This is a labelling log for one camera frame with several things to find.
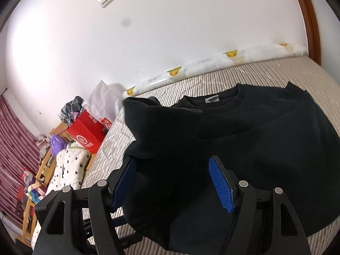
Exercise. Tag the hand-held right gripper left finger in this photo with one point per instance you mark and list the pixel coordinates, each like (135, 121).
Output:
(127, 176)

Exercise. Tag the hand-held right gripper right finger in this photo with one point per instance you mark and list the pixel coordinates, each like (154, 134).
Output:
(220, 184)

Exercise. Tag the black t-shirt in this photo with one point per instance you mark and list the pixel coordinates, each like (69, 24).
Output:
(265, 148)

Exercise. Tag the striped beige bed mattress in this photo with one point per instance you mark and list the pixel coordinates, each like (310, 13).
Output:
(114, 143)

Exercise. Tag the white dotted garment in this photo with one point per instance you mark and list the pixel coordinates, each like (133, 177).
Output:
(69, 164)

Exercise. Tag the red paper bag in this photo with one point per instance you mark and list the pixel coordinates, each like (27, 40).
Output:
(85, 132)

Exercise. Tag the purple bag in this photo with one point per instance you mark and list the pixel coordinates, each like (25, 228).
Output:
(57, 144)

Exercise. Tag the white plastic bag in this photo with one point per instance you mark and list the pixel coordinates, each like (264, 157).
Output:
(102, 98)

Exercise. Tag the wooden rack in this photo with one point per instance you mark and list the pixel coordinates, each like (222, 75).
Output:
(42, 170)

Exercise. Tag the grey plaid cloth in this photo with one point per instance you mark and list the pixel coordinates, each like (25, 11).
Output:
(70, 109)

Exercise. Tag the colourful checked cushion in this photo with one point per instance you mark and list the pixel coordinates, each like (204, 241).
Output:
(35, 192)

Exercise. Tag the small red packet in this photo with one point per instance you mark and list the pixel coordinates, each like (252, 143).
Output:
(26, 176)

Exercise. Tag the red striped curtain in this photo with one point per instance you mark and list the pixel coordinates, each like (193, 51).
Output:
(13, 143)

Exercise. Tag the white duck-print wall padding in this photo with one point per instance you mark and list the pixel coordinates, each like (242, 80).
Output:
(207, 63)

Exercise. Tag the brown wooden frame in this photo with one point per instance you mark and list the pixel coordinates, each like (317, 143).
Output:
(310, 24)

